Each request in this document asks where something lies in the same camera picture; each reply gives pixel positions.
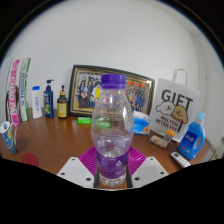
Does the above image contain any white paper gift bag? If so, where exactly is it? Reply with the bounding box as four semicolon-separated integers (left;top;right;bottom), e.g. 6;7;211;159
148;68;201;143

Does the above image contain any white radiator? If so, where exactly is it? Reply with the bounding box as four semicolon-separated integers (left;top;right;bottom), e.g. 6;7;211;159
211;144;224;161

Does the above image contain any blue tissue pack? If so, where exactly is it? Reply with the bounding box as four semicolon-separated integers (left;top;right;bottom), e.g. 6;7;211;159
133;110;152;136

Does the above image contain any white blue-capped lotion bottle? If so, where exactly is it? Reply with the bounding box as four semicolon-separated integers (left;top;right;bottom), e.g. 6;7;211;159
31;85;44;120

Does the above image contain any clear purple-capped water bottle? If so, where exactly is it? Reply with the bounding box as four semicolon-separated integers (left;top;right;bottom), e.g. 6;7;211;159
90;73;135;188

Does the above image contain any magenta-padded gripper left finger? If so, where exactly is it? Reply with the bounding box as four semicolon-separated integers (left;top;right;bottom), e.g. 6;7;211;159
56;145;100;189

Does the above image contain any white remote control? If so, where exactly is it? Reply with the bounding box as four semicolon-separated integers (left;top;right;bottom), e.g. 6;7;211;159
170;151;192;168

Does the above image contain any orange-topped battery pack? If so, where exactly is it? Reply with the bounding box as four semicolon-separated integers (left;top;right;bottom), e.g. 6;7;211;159
163;129;176;144

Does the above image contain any small green pack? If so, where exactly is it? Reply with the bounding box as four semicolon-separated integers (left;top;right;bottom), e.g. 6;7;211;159
77;116;92;125

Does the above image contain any dark blue pump bottle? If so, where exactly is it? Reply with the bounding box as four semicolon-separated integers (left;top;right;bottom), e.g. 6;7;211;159
43;79;55;119

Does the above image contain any amber pump bottle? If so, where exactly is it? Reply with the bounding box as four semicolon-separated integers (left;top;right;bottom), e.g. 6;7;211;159
56;84;69;119

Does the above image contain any small beige snack pack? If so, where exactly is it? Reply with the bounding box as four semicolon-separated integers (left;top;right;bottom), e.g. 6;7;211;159
148;134;169;149

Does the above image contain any framed group photo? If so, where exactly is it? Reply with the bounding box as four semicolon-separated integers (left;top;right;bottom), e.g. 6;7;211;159
67;64;156;118

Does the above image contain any white and blue shuttlecock tube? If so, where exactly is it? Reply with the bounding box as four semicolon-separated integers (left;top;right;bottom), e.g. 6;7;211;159
18;57;32;122

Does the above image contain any blue detergent bottle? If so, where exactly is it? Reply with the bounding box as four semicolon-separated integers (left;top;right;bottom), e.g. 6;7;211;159
177;111;207;161

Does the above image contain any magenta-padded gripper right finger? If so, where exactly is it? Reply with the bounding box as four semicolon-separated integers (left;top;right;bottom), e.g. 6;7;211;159
124;145;170;189

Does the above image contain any flat round red coaster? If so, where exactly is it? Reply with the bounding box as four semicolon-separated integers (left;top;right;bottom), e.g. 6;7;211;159
20;152;40;167

